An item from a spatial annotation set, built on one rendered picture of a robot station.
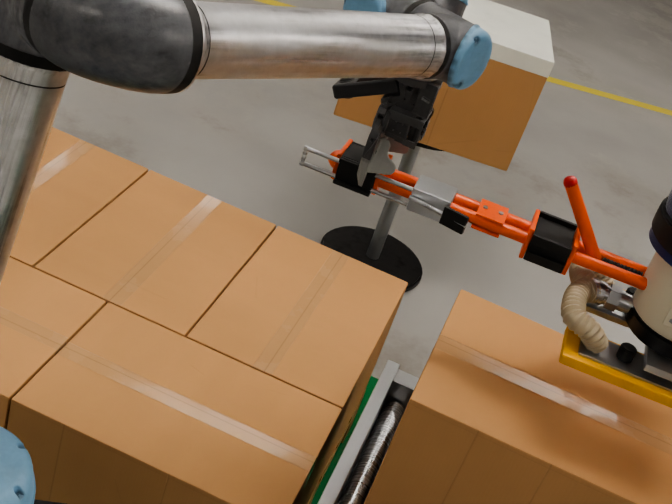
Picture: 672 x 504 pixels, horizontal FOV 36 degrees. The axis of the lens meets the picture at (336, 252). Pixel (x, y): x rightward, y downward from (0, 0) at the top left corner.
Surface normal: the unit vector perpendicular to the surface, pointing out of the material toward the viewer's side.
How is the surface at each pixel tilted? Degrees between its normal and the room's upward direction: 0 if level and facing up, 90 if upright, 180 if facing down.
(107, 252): 0
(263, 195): 0
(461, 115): 90
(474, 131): 90
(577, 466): 0
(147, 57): 89
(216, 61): 93
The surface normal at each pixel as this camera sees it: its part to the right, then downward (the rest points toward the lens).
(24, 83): 0.36, 0.49
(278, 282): 0.28, -0.80
